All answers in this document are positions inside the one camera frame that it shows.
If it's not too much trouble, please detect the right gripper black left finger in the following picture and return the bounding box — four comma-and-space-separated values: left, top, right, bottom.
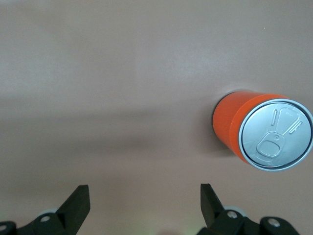
0, 185, 90, 235

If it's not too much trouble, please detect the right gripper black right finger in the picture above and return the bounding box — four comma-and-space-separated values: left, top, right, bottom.
198, 183, 299, 235

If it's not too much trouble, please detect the brown table mat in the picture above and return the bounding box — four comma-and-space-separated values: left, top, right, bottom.
0, 0, 313, 235

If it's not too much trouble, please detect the orange can with silver lid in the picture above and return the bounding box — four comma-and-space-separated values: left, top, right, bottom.
212, 90, 313, 172

